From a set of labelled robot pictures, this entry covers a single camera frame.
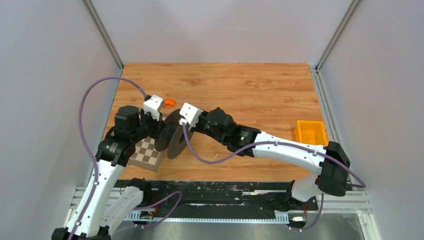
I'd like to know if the aluminium frame post left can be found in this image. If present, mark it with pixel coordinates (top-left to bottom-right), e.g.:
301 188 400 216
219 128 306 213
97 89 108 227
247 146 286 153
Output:
81 0 124 72

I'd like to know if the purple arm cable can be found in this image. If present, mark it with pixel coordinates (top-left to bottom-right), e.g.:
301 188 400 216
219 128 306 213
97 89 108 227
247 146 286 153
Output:
181 120 367 232
66 76 184 240

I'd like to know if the aluminium frame post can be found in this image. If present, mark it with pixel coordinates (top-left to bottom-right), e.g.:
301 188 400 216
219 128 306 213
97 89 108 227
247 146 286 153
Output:
315 0 362 73
81 0 124 72

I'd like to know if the orange curved plastic piece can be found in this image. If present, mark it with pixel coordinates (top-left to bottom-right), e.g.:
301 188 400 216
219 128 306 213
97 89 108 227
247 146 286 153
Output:
162 98 176 109

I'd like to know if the black cable spool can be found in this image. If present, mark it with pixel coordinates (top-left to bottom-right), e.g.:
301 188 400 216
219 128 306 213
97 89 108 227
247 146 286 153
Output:
154 108 187 160

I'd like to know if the wooden chessboard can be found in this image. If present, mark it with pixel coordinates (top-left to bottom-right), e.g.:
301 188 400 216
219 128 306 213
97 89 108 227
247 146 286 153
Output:
128 115 166 171

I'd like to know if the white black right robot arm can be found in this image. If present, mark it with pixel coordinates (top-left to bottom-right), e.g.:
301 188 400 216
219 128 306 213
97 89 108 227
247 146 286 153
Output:
181 107 351 209

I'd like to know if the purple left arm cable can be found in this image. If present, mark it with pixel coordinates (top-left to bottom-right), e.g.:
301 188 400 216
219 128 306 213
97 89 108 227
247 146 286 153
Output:
66 76 184 240

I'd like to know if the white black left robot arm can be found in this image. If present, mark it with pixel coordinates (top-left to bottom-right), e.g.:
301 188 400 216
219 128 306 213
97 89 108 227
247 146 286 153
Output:
51 105 165 240

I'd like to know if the yellow plastic bin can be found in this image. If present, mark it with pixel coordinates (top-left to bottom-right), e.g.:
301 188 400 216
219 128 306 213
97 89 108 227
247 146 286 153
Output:
293 120 329 146

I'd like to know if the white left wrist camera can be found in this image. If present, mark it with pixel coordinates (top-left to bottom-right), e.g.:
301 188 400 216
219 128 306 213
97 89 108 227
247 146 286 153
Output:
143 95 165 121

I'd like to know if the aluminium frame post right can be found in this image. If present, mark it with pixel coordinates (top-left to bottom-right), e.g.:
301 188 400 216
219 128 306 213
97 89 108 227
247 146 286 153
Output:
315 0 362 73

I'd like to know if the slotted aluminium cable duct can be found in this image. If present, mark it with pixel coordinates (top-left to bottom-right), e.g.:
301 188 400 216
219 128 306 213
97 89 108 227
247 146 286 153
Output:
125 209 290 224

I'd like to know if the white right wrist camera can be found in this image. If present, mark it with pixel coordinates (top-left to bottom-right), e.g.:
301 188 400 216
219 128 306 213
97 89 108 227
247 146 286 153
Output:
178 102 203 128

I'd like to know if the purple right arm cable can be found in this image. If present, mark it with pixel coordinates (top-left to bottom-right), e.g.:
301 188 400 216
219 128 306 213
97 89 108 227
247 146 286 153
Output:
181 120 367 232

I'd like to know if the aluminium side rail right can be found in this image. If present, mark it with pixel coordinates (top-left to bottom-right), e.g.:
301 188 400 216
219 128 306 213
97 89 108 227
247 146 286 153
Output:
309 65 381 240

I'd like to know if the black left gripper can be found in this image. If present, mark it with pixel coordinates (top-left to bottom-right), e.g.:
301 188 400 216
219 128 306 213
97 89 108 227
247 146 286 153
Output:
130 108 167 143

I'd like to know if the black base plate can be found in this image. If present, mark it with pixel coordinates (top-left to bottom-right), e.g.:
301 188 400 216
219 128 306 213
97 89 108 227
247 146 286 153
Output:
114 179 319 220

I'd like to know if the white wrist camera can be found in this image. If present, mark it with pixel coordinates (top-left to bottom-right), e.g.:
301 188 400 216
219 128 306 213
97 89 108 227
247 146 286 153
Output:
178 102 203 128
143 95 165 121

